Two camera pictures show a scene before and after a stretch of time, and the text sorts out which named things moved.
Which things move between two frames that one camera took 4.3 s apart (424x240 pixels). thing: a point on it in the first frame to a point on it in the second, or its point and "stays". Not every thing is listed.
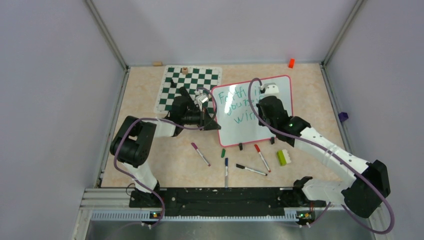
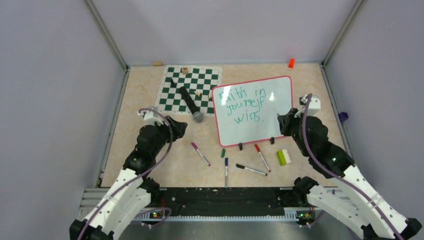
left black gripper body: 198,118 to 170,135
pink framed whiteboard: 235,115 stays
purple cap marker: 193,145 stays
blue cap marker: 226,161 stays
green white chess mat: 198,80 stays
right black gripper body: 261,114 to 290,127
